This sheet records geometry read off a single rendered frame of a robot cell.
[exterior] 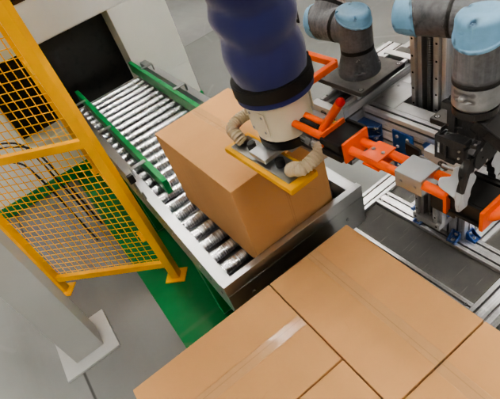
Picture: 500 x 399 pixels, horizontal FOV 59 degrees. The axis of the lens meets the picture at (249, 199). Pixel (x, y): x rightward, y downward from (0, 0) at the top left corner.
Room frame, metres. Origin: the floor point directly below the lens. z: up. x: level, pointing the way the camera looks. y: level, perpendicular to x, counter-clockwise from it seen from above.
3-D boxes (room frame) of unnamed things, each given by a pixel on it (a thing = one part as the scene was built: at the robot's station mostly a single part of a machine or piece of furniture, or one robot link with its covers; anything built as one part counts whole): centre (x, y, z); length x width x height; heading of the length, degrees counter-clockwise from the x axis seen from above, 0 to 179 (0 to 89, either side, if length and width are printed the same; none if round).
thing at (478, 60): (0.56, -0.41, 1.51); 0.09 x 0.08 x 0.11; 125
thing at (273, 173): (1.05, -0.09, 1.09); 0.34 x 0.10 x 0.05; 22
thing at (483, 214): (0.53, -0.40, 1.20); 0.08 x 0.07 x 0.05; 22
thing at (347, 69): (1.41, -0.55, 1.09); 0.15 x 0.15 x 0.10
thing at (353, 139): (0.85, -0.27, 1.20); 0.10 x 0.08 x 0.06; 112
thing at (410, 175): (0.65, -0.35, 1.19); 0.07 x 0.07 x 0.04; 22
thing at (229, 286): (1.17, -0.11, 0.58); 0.70 x 0.03 x 0.06; 110
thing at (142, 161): (2.50, 0.67, 0.60); 1.60 x 0.11 x 0.09; 20
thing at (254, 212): (1.48, -0.02, 0.75); 0.60 x 0.40 x 0.40; 22
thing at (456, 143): (0.56, -0.40, 1.35); 0.09 x 0.08 x 0.12; 23
